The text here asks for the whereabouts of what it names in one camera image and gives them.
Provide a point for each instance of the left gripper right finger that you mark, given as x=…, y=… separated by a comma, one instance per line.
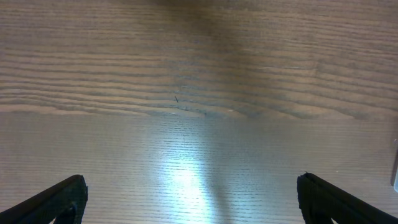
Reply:
x=323, y=203

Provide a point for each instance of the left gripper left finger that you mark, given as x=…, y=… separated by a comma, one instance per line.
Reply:
x=64, y=202

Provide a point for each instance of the clear plastic container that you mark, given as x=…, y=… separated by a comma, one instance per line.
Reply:
x=394, y=173

